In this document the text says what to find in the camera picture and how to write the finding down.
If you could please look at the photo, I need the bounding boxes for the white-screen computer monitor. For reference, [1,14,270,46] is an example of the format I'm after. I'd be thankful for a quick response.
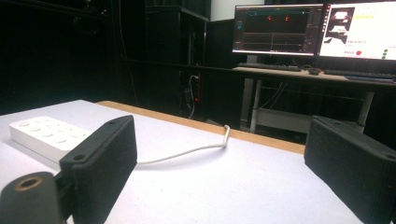
[318,1,396,62]

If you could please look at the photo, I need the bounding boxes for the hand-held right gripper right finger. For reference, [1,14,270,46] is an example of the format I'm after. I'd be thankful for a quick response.
[304,115,396,224]

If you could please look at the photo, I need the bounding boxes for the black keyboard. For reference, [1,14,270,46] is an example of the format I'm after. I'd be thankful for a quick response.
[323,68,396,80]
[236,62,303,73]

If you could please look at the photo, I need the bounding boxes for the dark-screen computer monitor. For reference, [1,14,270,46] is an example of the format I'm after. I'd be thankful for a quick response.
[232,3,325,58]

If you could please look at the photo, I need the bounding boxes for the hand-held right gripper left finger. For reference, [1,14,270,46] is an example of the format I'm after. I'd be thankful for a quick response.
[59,114,138,224]

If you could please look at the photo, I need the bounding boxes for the white power cable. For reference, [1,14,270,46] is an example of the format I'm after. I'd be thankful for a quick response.
[136,124,232,166]

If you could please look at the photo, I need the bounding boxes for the white power strip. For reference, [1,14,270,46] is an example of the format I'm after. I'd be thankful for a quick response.
[8,116,93,165]

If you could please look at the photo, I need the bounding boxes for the black shelf cabinet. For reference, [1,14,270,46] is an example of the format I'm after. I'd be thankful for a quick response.
[143,5,210,67]

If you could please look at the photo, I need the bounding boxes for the wooden desk with white legs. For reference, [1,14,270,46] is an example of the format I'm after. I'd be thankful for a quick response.
[232,65,396,135]

